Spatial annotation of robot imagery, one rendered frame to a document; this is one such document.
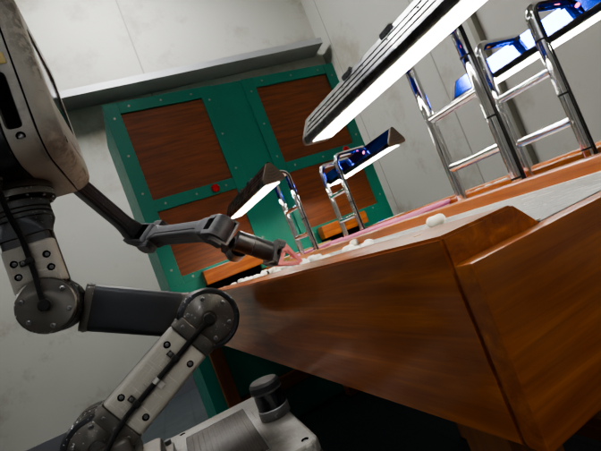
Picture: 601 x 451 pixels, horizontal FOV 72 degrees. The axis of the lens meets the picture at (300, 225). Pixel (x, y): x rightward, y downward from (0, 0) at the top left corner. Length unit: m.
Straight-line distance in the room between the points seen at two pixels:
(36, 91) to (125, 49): 3.67
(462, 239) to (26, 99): 0.76
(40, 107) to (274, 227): 1.56
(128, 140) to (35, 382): 2.40
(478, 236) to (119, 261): 3.67
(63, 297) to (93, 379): 3.10
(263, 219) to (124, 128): 0.82
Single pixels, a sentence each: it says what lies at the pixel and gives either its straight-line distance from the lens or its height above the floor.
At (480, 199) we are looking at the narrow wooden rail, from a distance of 0.90.
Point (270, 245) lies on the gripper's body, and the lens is 1.17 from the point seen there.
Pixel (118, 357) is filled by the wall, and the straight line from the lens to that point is 3.95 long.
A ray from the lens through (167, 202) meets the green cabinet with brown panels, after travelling 2.16.
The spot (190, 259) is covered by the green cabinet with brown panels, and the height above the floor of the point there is 0.94.
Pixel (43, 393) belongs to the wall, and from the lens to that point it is 4.07.
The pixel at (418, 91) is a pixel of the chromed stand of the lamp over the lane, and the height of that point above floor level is 1.03.
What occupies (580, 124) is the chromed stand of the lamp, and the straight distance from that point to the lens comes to 1.11.
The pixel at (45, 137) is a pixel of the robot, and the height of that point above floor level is 1.14.
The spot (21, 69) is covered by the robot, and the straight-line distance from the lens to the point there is 0.93.
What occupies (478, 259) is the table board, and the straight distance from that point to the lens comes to 0.36.
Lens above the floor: 0.80
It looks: 3 degrees up
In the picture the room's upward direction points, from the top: 21 degrees counter-clockwise
